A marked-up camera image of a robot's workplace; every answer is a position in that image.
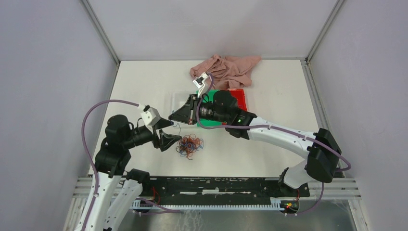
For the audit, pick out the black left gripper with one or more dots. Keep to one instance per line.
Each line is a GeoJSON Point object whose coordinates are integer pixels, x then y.
{"type": "Point", "coordinates": [166, 140]}

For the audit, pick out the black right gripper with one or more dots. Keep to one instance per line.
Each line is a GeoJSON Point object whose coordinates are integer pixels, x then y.
{"type": "Point", "coordinates": [187, 113]}

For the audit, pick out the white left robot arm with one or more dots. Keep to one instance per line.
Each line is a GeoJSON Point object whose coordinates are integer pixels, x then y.
{"type": "Point", "coordinates": [102, 211]}

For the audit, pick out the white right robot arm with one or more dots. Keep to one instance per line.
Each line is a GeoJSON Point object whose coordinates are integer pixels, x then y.
{"type": "Point", "coordinates": [319, 150]}

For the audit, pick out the clear plastic bin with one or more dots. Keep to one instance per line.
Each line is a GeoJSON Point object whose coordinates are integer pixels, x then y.
{"type": "Point", "coordinates": [183, 108]}

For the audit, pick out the green plastic bin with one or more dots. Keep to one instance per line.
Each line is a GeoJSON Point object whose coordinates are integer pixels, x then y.
{"type": "Point", "coordinates": [213, 108]}

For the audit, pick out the red plastic bin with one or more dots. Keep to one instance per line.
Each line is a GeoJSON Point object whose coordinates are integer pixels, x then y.
{"type": "Point", "coordinates": [239, 95]}

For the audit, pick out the pink cloth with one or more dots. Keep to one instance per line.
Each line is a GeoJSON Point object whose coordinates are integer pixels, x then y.
{"type": "Point", "coordinates": [228, 72]}

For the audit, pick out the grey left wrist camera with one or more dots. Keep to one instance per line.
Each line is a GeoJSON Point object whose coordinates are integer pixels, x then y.
{"type": "Point", "coordinates": [149, 115]}

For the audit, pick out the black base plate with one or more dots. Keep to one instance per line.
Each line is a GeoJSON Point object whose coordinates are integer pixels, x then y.
{"type": "Point", "coordinates": [168, 190]}

